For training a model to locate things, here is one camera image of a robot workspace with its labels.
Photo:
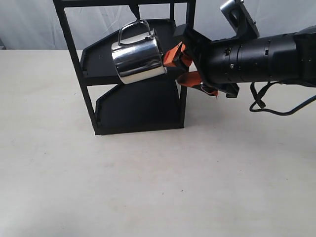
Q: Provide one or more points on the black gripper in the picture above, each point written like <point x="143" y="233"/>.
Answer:
<point x="204" y="61"/>

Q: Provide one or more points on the stainless steel mug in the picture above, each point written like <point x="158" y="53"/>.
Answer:
<point x="139" y="57"/>

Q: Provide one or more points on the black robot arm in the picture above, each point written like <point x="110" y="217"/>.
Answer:
<point x="287" y="58"/>

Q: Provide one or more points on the black tiered shelf rack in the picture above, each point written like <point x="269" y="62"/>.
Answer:
<point x="113" y="107"/>

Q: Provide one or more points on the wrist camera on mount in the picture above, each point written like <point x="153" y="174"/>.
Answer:
<point x="240" y="20"/>

